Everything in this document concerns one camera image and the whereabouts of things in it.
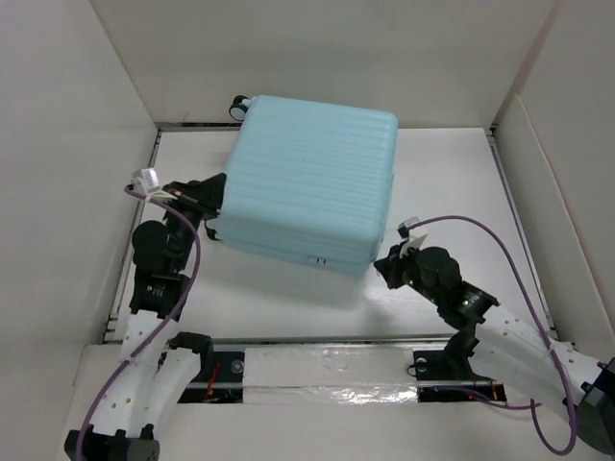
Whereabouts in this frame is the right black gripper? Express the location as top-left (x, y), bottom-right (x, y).
top-left (374, 240), bottom-right (442, 305)

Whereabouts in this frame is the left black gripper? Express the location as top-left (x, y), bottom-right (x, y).
top-left (159, 172), bottom-right (226, 269)

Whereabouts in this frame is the light blue hard-shell suitcase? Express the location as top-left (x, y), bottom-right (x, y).
top-left (208, 95), bottom-right (399, 277)

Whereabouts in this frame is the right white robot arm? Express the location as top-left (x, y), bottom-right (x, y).
top-left (374, 245), bottom-right (614, 455)

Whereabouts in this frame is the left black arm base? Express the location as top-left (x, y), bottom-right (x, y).
top-left (179, 351), bottom-right (245, 403)

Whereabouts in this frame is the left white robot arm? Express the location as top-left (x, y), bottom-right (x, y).
top-left (63, 168), bottom-right (227, 460)

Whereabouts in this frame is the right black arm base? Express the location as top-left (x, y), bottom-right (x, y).
top-left (406, 350), bottom-right (507, 403)

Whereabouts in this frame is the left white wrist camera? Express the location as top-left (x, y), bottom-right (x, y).
top-left (129, 168), bottom-right (176, 202)

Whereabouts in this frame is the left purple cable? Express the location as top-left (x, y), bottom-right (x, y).
top-left (76, 184), bottom-right (202, 461)

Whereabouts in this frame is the purple cable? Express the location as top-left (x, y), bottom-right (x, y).
top-left (76, 184), bottom-right (202, 461)
top-left (407, 215), bottom-right (577, 455)

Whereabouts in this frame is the aluminium rail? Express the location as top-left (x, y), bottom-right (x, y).
top-left (90, 333), bottom-right (558, 348)

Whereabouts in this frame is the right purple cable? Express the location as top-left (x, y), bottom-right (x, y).
top-left (407, 215), bottom-right (577, 455)

